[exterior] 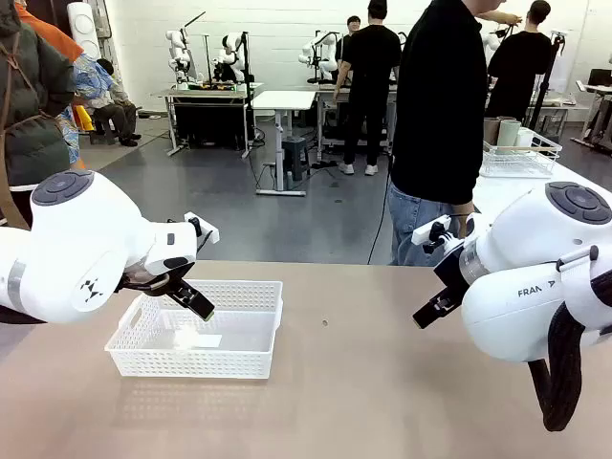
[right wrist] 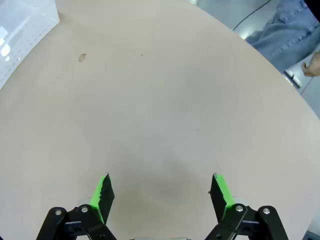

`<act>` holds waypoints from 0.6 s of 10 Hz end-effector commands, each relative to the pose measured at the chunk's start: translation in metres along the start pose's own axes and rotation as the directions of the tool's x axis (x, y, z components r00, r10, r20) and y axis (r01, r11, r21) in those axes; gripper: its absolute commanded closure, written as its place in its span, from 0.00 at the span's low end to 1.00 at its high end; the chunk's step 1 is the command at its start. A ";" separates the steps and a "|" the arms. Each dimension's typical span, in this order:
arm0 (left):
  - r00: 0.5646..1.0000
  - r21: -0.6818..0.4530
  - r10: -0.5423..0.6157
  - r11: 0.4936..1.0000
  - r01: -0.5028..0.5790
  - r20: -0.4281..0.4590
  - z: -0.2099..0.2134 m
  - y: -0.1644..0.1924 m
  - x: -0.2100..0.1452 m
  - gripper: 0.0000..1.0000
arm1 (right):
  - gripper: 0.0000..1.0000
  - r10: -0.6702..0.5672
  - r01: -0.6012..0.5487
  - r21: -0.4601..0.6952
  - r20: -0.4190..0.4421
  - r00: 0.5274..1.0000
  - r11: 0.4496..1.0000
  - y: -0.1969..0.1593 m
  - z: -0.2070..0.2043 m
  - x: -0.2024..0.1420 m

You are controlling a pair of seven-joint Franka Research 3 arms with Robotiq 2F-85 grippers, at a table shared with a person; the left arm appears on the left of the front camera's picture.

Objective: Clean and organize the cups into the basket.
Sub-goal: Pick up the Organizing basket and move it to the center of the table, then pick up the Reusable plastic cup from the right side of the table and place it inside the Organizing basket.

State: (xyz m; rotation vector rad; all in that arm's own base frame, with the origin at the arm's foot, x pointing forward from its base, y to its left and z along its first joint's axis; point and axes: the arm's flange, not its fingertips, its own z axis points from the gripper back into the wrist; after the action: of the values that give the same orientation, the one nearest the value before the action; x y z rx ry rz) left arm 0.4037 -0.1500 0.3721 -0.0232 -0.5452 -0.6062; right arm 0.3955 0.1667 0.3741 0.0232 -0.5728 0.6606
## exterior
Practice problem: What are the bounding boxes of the black tripod stand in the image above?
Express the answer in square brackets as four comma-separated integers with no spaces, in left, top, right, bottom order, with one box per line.
[525,32,568,131]

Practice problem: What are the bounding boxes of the person in black long sleeves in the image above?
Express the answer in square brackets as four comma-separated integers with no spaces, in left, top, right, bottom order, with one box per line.
[486,0,554,123]

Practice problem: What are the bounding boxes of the white perforated plastic basket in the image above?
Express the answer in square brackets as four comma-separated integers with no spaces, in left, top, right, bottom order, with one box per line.
[103,279,284,382]

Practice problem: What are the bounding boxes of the black cable sleeve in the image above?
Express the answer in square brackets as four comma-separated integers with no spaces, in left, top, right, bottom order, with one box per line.
[525,246,612,432]

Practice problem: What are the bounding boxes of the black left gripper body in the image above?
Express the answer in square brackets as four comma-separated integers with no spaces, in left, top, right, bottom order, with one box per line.
[117,266,182,295]

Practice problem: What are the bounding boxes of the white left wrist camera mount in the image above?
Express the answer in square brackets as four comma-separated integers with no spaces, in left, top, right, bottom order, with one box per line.
[184,210,220,250]

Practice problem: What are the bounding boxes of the person in black shirt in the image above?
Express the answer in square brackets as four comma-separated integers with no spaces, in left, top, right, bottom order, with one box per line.
[387,0,485,267]

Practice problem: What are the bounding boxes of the black-haired person in background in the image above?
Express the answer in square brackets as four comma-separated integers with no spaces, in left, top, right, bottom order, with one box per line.
[334,14,362,77]

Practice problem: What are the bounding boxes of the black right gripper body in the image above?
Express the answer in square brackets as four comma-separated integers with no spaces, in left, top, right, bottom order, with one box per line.
[432,245,472,294]

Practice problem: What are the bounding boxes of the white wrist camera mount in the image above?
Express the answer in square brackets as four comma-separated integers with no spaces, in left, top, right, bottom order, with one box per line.
[410,214,468,254]
[184,210,220,250]

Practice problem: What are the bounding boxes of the pale beige plastic cup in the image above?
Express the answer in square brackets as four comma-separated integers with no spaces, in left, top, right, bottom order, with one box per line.
[495,120,523,155]

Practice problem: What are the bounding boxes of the grey workbench with black panel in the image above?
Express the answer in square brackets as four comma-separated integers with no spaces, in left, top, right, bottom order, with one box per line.
[151,81,265,159]

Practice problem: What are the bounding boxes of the bare outstretched forearm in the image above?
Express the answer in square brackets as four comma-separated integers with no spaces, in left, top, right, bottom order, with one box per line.
[477,7,523,26]

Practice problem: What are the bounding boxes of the mannequin in green jacket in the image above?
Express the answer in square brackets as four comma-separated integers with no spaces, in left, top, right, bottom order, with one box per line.
[0,0,77,230]

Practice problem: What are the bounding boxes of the white wire dish rack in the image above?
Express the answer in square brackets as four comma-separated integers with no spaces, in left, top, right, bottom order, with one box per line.
[479,128,563,180]

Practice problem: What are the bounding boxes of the white height-adjustable desk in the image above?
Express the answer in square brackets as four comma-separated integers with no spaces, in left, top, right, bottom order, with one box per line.
[251,89,317,197]

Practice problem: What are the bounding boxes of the person's right hand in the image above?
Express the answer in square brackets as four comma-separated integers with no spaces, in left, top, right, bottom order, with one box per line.
[456,203,476,238]

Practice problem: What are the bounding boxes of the grey metal workbench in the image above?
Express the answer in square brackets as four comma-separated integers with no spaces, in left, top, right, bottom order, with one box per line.
[315,83,401,149]

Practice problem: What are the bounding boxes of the white tower fan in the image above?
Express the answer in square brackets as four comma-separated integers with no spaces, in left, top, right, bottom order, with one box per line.
[65,1,102,61]

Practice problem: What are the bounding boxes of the grey plastic stool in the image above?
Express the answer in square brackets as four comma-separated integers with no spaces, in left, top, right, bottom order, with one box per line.
[280,136,308,182]

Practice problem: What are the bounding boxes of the standing person black t-shirt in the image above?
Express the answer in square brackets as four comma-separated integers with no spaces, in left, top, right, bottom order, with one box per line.
[334,0,403,177]

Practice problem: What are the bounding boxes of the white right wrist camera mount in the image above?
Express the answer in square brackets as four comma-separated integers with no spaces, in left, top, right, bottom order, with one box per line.
[410,214,468,254]

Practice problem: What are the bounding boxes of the mannequin in orange clothes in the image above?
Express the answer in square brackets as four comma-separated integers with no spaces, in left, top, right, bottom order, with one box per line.
[13,0,88,171]

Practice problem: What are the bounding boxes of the seated person patterned shirt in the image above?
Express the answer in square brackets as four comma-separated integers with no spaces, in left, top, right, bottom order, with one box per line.
[71,53,143,147]

